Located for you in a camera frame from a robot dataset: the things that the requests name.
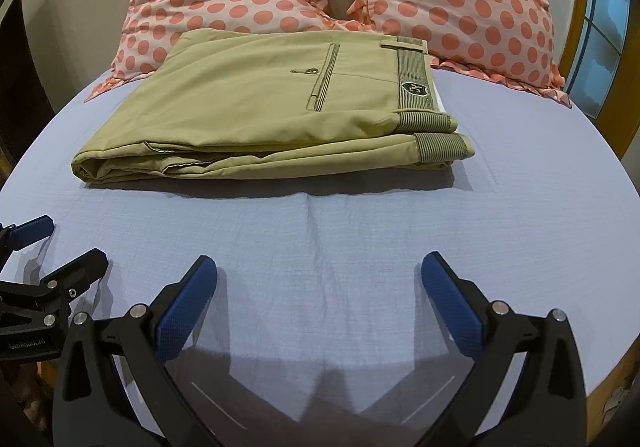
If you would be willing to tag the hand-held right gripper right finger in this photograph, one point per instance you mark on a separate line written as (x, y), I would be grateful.
(457, 312)

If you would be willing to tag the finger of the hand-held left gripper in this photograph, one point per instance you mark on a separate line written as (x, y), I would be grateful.
(75, 272)
(32, 230)

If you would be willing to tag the khaki pants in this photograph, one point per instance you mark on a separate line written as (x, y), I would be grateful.
(280, 107)

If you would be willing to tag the yellow framed window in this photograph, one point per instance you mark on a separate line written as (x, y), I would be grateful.
(600, 17)

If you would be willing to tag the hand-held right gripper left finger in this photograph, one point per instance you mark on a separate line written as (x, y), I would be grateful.
(182, 307)

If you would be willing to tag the lavender bed sheet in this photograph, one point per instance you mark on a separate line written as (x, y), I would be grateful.
(320, 237)

